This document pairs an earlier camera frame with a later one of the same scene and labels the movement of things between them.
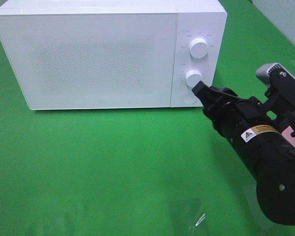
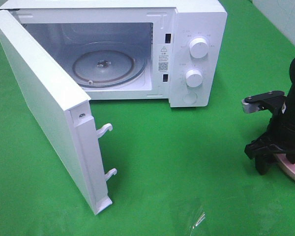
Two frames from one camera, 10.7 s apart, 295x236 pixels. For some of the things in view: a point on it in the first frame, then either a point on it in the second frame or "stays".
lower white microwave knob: x=192 y=77 stays
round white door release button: x=189 y=98 stays
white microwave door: x=69 y=61 -> x=66 y=108
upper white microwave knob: x=198 y=48 stays
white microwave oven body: x=111 y=54 stays
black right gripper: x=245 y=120 -> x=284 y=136
